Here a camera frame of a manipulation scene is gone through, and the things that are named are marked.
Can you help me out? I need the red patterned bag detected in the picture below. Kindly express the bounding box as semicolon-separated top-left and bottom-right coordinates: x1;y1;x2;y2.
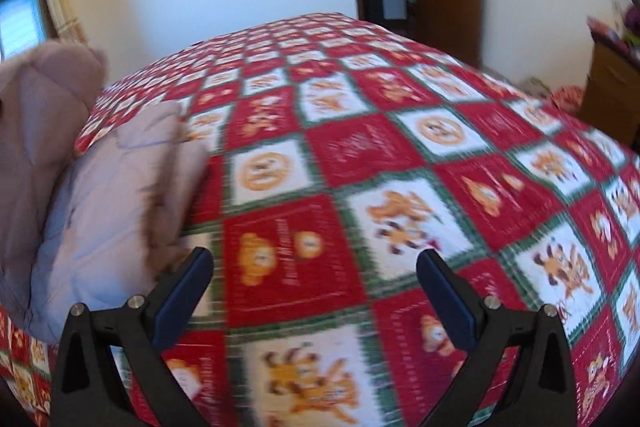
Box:
547;86;586;112

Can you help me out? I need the pale puffer jacket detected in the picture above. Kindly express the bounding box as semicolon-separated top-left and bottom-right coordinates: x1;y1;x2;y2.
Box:
0;42;211;345

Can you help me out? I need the red checkered printed blanket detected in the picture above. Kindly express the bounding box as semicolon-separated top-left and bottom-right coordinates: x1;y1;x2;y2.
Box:
0;12;640;427

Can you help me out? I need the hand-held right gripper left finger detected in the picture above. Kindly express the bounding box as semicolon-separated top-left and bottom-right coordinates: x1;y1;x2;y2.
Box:
50;247;216;427

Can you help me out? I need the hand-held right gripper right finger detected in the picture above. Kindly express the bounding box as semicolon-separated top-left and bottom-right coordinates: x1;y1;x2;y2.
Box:
416;248;578;427

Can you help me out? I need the window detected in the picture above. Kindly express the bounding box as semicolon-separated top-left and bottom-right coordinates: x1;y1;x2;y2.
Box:
0;0;51;60

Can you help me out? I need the grey cloth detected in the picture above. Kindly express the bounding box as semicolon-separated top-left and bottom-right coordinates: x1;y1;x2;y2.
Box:
520;77;551;95

